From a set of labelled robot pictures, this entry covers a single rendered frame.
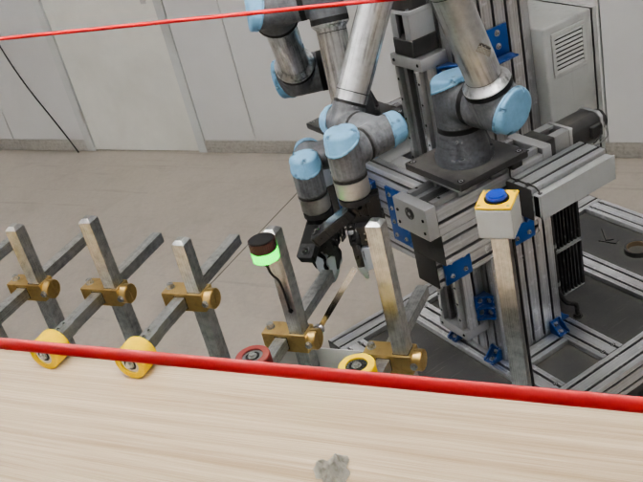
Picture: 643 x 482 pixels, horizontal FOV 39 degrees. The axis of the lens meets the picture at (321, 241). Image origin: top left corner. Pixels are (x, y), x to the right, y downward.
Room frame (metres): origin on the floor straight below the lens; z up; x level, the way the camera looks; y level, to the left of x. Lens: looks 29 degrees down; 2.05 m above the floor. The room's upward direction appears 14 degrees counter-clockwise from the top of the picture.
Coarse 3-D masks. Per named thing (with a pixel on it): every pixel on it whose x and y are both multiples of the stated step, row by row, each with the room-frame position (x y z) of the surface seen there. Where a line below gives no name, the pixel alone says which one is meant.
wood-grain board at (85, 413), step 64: (0, 384) 1.79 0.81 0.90; (64, 384) 1.72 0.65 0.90; (128, 384) 1.66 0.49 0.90; (192, 384) 1.60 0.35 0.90; (256, 384) 1.54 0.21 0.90; (320, 384) 1.49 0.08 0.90; (0, 448) 1.55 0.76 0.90; (64, 448) 1.50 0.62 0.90; (128, 448) 1.44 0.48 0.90; (192, 448) 1.40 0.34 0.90; (256, 448) 1.35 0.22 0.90; (320, 448) 1.31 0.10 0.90; (384, 448) 1.26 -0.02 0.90; (448, 448) 1.22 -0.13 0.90; (512, 448) 1.18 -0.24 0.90; (576, 448) 1.15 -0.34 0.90; (640, 448) 1.11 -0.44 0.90
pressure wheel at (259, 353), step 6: (246, 348) 1.68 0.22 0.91; (252, 348) 1.67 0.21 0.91; (258, 348) 1.66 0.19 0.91; (264, 348) 1.66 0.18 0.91; (240, 354) 1.66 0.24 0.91; (246, 354) 1.66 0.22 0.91; (252, 354) 1.64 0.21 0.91; (258, 354) 1.65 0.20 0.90; (264, 354) 1.64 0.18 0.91; (270, 354) 1.64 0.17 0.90; (246, 360) 1.64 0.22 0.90; (252, 360) 1.63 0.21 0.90; (258, 360) 1.62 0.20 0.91; (264, 360) 1.62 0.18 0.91; (270, 360) 1.63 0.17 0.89
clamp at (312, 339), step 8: (280, 328) 1.77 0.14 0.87; (312, 328) 1.74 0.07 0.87; (264, 336) 1.77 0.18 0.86; (272, 336) 1.76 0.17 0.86; (280, 336) 1.75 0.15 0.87; (288, 336) 1.74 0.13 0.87; (296, 336) 1.73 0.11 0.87; (304, 336) 1.72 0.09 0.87; (312, 336) 1.72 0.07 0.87; (320, 336) 1.74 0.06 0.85; (288, 344) 1.74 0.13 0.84; (296, 344) 1.73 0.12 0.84; (304, 344) 1.72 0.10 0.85; (312, 344) 1.71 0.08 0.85; (320, 344) 1.73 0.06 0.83; (304, 352) 1.72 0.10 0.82
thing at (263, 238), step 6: (258, 234) 1.73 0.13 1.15; (264, 234) 1.73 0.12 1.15; (270, 234) 1.72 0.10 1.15; (252, 240) 1.71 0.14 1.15; (258, 240) 1.71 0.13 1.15; (264, 240) 1.70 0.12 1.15; (270, 240) 1.69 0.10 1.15; (258, 246) 1.68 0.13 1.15; (270, 252) 1.69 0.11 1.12; (270, 270) 1.71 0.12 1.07; (276, 276) 1.72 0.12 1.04; (282, 288) 1.73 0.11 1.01; (288, 306) 1.73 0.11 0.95
